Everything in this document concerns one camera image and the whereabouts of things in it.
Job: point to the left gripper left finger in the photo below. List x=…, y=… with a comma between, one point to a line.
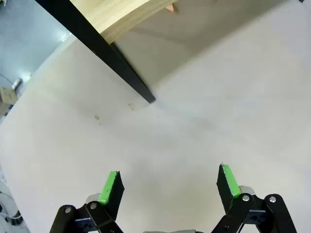
x=114, y=191

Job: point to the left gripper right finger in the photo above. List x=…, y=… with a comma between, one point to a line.
x=227, y=189

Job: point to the cardboard box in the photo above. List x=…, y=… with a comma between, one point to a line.
x=6, y=98

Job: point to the small grey cylinder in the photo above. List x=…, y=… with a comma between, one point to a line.
x=17, y=82

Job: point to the orange-red paper scrap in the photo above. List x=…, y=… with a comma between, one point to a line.
x=170, y=8

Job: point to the two-tier wooden shelf black frame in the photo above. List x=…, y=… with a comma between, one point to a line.
x=97, y=46

